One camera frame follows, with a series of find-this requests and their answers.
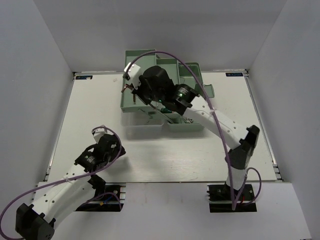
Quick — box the green screwdriver orange cap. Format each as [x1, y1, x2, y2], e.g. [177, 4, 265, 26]
[160, 107, 173, 114]

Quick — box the large brown hex key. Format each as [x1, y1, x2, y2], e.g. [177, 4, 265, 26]
[121, 83, 136, 104]

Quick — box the green toolbox with clear lid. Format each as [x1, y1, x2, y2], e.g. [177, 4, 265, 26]
[120, 49, 215, 132]

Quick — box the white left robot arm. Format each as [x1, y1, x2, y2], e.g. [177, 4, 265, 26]
[15, 133, 126, 240]

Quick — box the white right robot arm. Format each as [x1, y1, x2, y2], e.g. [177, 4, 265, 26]
[128, 64, 260, 200]

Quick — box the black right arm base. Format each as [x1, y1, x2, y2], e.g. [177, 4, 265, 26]
[206, 183, 258, 214]

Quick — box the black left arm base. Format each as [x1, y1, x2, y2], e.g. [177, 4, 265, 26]
[75, 183, 126, 213]

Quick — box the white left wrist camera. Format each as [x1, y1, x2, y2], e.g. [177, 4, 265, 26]
[91, 128, 108, 143]

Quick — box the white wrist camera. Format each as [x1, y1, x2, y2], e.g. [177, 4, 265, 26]
[123, 62, 143, 90]
[91, 128, 108, 143]

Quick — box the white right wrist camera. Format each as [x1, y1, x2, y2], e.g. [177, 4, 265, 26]
[123, 62, 143, 90]

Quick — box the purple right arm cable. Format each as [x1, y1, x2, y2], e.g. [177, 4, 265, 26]
[123, 51, 262, 211]

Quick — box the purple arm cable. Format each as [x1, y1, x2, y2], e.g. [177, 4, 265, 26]
[0, 124, 125, 240]
[123, 51, 262, 211]

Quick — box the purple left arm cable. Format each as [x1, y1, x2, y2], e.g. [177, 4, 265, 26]
[0, 124, 125, 240]

